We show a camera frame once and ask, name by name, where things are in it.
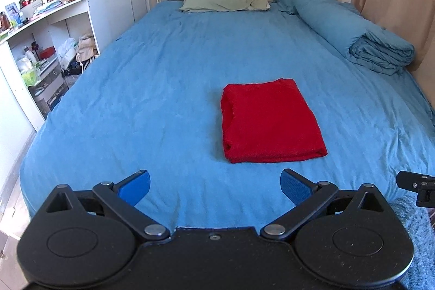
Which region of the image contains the red knit sweater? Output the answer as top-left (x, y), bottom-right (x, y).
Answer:
top-left (220, 78), bottom-right (327, 163)

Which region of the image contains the blue fluffy rug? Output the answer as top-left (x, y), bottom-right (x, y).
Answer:
top-left (391, 194), bottom-right (435, 290)

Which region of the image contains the blue bed sheet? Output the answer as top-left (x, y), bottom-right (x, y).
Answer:
top-left (20, 1), bottom-right (434, 229)

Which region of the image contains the green plastic bag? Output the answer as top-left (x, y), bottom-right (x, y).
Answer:
top-left (16, 57), bottom-right (39, 87)

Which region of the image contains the folded blue duvet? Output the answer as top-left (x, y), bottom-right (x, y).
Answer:
top-left (275, 0), bottom-right (415, 75)

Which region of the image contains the white shelf desk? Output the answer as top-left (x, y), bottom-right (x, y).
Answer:
top-left (1, 0), bottom-right (94, 132)

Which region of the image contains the red box on shelf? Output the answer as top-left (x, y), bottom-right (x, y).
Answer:
top-left (38, 46), bottom-right (55, 60)

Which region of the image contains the green pillow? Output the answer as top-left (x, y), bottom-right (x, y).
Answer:
top-left (180, 0), bottom-right (271, 13)

